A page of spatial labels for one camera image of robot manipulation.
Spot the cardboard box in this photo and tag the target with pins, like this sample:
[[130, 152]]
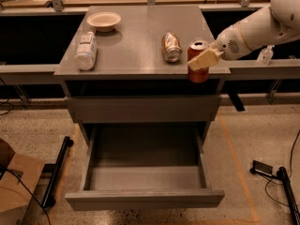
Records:
[[20, 179]]

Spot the black floor bar right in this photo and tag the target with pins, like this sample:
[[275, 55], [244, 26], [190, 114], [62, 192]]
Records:
[[284, 178]]

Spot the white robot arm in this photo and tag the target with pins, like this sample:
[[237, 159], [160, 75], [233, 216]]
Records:
[[275, 24]]

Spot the grey metal rail frame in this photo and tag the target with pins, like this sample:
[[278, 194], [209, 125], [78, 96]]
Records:
[[28, 71]]

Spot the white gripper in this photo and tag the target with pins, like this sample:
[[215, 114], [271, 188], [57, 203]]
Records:
[[229, 45]]

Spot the closed grey top drawer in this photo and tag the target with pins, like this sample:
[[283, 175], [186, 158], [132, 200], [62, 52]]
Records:
[[143, 109]]

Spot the red coke can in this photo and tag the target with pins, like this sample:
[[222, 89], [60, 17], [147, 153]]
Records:
[[195, 48]]

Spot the small black floor device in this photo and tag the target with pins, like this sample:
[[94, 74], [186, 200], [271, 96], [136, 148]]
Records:
[[261, 168]]

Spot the clear sanitizer pump bottle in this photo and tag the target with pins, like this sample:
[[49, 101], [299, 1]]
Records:
[[265, 55]]

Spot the open grey middle drawer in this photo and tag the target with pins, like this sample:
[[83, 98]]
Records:
[[145, 166]]

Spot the black floor bar left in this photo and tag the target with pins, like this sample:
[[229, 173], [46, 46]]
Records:
[[54, 169]]

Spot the clear plastic water bottle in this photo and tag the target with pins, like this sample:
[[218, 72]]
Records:
[[85, 56]]

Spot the grey drawer cabinet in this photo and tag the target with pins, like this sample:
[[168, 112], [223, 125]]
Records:
[[131, 83]]

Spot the beige paper bowl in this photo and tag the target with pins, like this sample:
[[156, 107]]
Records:
[[104, 21]]

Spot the black floor bar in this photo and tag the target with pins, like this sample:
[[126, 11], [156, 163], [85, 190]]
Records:
[[284, 178], [54, 169]]

